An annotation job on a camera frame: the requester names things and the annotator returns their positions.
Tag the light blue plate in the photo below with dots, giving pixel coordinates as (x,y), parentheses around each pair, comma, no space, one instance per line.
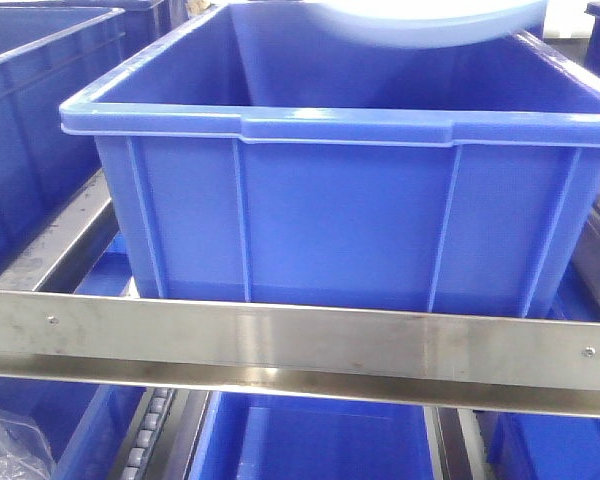
(427,24)

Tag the centre blue plastic bin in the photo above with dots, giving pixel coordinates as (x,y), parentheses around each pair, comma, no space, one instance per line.
(254,155)

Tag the lower centre blue bin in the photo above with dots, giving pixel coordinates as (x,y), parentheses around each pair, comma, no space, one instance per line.
(249,436)

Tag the roller track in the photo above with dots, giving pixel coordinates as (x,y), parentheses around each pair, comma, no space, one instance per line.
(146,427)

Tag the lower left blue bin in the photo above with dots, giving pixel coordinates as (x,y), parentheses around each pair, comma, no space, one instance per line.
(84,423)

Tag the lower right blue bin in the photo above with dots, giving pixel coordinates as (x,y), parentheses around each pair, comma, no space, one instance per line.
(530,446)

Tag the left blue plastic bin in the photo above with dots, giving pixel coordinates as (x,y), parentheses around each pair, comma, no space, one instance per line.
(47,54)

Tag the clear plastic bag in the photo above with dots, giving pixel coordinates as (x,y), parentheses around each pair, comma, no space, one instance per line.
(25,452)

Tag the stainless steel shelf rail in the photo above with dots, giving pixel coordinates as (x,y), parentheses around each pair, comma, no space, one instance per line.
(484,363)

